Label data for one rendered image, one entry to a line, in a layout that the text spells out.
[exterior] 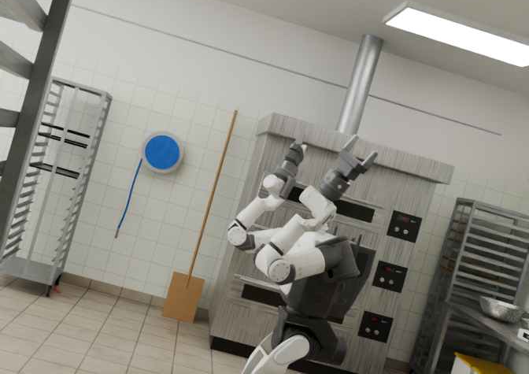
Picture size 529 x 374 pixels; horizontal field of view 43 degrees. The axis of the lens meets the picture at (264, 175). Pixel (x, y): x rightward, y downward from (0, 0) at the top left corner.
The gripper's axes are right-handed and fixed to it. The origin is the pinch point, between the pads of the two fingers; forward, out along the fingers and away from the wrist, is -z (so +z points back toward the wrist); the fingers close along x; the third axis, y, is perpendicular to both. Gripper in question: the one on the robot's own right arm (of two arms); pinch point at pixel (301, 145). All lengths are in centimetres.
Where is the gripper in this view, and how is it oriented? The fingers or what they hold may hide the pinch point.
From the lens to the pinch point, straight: 294.8
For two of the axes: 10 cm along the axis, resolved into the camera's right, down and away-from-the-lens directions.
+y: -8.7, -3.8, 3.0
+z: -4.7, 8.2, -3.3
